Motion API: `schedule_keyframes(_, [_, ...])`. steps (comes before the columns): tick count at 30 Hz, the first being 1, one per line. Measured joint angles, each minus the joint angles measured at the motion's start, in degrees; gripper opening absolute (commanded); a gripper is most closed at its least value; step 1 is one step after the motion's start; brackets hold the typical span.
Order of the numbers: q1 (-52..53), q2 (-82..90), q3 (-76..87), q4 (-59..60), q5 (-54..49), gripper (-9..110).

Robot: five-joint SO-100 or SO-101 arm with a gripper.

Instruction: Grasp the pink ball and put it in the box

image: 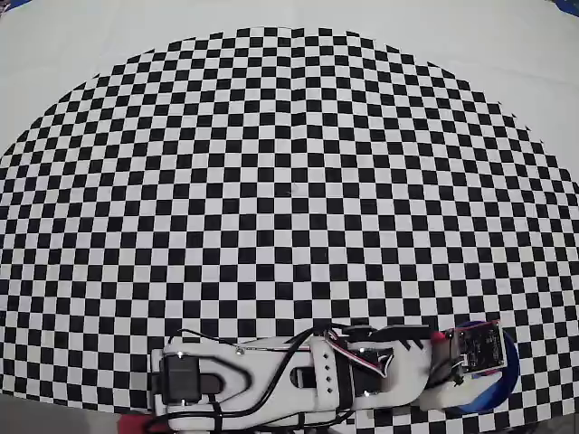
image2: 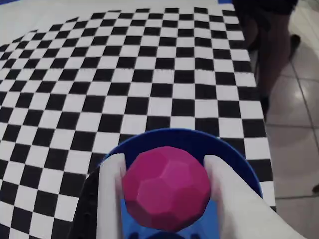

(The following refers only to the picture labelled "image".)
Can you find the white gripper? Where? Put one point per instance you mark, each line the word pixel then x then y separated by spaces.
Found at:
pixel 445 392

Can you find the pink ball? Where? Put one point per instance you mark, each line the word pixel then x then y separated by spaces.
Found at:
pixel 437 337

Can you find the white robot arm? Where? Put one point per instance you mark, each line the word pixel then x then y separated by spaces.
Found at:
pixel 181 380

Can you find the blue round box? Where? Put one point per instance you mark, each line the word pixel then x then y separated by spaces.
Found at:
pixel 509 384

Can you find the black and white checkerboard mat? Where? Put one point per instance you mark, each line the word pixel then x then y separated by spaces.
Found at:
pixel 271 135

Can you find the red flat object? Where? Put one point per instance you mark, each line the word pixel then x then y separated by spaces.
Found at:
pixel 131 425

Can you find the black wrist camera circuit board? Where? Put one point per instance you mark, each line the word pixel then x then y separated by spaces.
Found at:
pixel 479 348

